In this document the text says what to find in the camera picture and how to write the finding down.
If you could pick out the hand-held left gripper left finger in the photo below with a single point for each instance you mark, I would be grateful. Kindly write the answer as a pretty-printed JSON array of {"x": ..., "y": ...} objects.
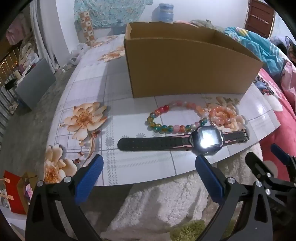
[{"x": 91, "y": 176}]

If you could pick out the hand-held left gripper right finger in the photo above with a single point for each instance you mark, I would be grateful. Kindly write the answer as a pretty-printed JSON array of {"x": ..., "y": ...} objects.
[{"x": 208, "y": 178}]

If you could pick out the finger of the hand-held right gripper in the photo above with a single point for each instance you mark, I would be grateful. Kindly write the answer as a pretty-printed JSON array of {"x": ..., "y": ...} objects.
[
  {"x": 259, "y": 165},
  {"x": 281, "y": 154}
]

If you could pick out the black pink smart watch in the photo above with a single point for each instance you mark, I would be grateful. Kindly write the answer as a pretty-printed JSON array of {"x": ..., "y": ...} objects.
[{"x": 205, "y": 139}]

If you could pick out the brown cardboard box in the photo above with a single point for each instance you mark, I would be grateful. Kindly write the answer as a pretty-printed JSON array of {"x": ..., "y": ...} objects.
[{"x": 185, "y": 69}]

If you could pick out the pink floral fleece blanket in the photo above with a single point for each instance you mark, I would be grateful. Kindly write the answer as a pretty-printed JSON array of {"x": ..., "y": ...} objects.
[{"x": 277, "y": 109}]

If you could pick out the white fluffy rug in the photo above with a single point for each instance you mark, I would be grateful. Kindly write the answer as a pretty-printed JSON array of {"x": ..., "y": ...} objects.
[{"x": 166, "y": 204}]

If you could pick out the green shaggy rug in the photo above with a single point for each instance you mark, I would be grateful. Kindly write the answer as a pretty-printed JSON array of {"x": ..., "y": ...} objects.
[{"x": 187, "y": 231}]

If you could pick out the brown paper bag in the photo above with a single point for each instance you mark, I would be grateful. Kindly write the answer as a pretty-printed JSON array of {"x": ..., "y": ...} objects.
[{"x": 25, "y": 185}]

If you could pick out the lilac pink quilt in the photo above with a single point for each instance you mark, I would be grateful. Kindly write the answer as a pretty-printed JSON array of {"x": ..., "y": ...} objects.
[{"x": 290, "y": 78}]

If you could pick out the red gift bag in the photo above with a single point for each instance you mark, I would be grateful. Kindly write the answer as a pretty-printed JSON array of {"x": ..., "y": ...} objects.
[{"x": 10, "y": 192}]

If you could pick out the grey board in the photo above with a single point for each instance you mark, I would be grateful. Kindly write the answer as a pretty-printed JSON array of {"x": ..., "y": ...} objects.
[{"x": 34, "y": 83}]

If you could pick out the teal patterned blanket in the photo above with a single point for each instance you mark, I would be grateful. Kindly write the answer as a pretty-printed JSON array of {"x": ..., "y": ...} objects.
[{"x": 254, "y": 44}]

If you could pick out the white plastic bag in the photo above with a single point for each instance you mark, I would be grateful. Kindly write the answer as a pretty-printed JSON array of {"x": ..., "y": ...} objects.
[{"x": 77, "y": 53}]

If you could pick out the wooden door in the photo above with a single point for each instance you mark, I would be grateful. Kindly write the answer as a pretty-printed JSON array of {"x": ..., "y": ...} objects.
[{"x": 259, "y": 14}]

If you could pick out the white curtain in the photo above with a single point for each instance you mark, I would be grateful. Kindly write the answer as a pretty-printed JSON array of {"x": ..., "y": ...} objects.
[{"x": 46, "y": 34}]

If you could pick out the green patterned pillow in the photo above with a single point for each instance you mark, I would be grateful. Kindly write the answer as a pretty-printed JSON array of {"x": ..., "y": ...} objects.
[{"x": 201, "y": 23}]

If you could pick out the pink hanging garment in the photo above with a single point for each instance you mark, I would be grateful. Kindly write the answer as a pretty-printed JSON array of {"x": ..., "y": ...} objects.
[{"x": 13, "y": 31}]

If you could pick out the teal floral hanging cloth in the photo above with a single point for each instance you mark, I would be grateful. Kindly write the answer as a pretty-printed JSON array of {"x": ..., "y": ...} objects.
[{"x": 108, "y": 11}]

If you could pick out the blue water bottle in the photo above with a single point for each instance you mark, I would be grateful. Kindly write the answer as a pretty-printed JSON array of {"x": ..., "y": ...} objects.
[{"x": 164, "y": 12}]

